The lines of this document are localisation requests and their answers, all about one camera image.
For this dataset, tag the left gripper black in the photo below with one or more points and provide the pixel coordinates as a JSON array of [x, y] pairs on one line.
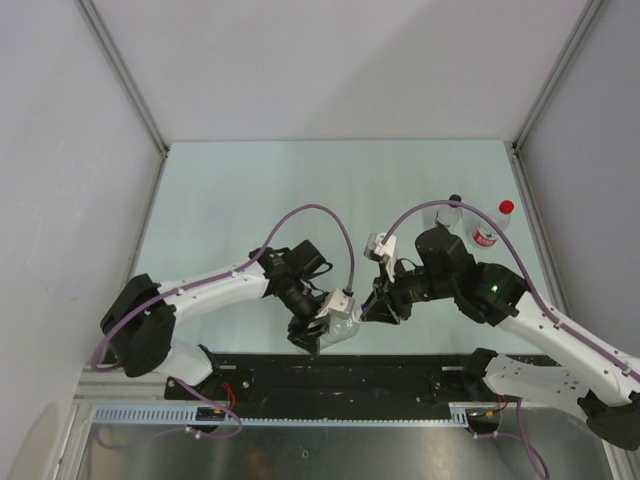
[[307, 338]]

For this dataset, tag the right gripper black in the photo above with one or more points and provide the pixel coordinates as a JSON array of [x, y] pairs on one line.
[[385, 304]]

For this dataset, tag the tall clear bottle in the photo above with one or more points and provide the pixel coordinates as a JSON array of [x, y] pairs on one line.
[[340, 330]]

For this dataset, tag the short clear bottle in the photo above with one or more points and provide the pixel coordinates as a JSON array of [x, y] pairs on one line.
[[448, 217]]

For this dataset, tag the clear bottle red label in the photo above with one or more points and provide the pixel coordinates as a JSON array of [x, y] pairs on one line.
[[485, 234]]

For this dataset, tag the black bottle cap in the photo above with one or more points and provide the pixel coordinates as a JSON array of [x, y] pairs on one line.
[[454, 200]]

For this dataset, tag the red bottle cap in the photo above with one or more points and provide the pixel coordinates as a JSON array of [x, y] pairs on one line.
[[506, 207]]

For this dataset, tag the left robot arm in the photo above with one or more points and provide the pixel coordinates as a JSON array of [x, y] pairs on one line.
[[140, 325]]

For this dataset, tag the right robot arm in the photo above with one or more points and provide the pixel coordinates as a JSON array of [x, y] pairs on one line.
[[591, 380]]

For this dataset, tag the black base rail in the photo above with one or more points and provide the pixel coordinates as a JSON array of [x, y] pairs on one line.
[[279, 383]]

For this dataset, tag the slotted cable duct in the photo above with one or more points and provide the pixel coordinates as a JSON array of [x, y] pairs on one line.
[[196, 415]]

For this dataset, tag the left aluminium corner post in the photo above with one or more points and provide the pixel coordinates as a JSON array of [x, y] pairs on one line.
[[111, 52]]

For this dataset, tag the aluminium corner post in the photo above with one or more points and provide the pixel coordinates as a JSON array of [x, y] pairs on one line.
[[111, 52], [569, 53]]

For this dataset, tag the right aluminium corner post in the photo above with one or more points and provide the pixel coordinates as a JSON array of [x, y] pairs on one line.
[[569, 53]]

